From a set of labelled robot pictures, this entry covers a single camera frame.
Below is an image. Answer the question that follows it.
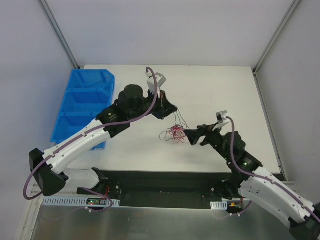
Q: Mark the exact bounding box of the left aluminium frame post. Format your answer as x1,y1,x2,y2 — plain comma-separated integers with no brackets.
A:
37,0,81,69

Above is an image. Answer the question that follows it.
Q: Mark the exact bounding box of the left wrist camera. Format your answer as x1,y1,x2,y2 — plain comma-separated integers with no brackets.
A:
144,71,168,96

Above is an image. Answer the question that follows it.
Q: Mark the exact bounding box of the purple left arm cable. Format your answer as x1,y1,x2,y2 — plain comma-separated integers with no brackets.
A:
22,66,161,221

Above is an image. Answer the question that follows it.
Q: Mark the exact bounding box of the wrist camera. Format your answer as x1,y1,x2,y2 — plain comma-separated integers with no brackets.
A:
212,110,231,131
144,71,168,96

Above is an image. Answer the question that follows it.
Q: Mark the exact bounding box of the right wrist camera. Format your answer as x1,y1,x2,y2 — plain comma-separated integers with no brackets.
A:
212,110,231,131

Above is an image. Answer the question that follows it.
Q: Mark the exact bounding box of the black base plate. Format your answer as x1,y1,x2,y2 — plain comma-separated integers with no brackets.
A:
92,170,240,209

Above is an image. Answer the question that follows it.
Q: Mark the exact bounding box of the right aluminium frame post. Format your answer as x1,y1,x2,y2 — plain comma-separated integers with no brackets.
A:
252,0,303,76

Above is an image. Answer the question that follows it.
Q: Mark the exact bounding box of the right white cable duct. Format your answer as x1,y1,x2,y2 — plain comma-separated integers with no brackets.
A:
210,201,228,211

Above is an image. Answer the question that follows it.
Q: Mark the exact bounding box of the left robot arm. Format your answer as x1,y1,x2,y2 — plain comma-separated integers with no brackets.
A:
26,84,178,197

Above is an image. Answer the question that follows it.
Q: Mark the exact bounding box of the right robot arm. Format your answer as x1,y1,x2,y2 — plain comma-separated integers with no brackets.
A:
184,124,320,240

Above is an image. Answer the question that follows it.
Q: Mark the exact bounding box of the white cable duct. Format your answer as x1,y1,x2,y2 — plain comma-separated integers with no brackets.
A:
210,201,228,211
42,196,120,208

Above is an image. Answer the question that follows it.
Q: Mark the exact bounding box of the blue plastic bin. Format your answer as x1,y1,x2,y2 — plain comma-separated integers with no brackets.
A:
50,69,116,144

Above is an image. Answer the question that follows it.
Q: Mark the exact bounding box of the left white cable duct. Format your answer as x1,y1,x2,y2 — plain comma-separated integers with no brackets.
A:
42,196,120,208

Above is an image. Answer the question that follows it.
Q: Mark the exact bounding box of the aluminium frame post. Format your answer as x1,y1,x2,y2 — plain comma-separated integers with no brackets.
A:
37,0,81,69
252,0,303,76

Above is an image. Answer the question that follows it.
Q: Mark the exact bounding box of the red cable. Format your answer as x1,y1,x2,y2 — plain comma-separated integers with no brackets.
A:
166,124,188,145

